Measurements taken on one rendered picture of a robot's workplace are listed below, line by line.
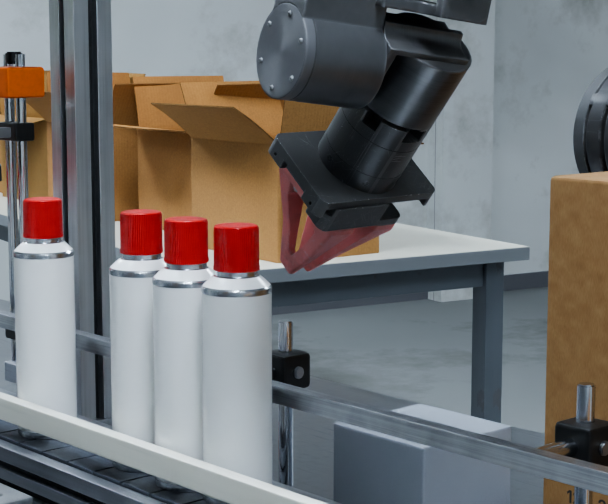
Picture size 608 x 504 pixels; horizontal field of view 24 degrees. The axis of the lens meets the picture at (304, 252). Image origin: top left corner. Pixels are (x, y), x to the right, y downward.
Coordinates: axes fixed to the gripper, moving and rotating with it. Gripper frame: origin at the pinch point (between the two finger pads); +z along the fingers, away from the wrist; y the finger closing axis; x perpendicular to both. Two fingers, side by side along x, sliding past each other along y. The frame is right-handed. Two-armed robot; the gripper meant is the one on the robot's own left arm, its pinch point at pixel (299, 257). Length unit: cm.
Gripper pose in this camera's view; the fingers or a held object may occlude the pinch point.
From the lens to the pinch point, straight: 101.3
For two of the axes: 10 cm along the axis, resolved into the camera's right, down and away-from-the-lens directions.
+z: -4.2, 6.9, 6.0
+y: -7.6, 1.0, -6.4
